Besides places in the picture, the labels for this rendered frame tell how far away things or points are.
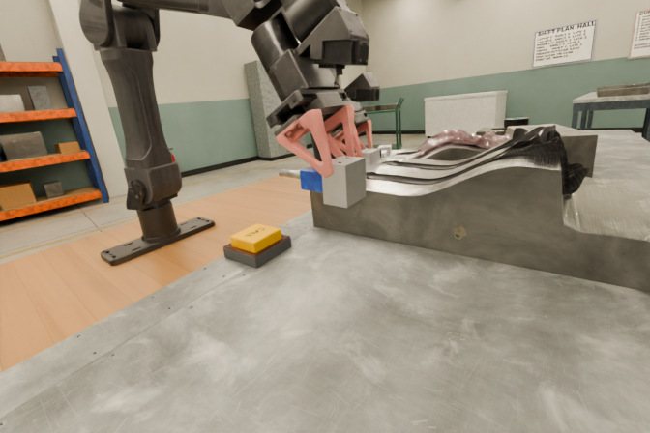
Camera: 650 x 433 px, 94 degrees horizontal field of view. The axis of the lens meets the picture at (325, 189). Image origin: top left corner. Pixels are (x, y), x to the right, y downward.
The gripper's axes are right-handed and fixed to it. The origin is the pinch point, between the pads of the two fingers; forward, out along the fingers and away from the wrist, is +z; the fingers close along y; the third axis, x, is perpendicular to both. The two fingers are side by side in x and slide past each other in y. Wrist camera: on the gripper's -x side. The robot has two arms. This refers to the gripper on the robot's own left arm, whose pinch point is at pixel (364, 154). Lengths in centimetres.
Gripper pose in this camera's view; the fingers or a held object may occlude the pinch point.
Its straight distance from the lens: 71.2
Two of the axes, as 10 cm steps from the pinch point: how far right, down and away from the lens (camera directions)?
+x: -6.5, 3.9, 6.6
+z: 4.9, 8.7, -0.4
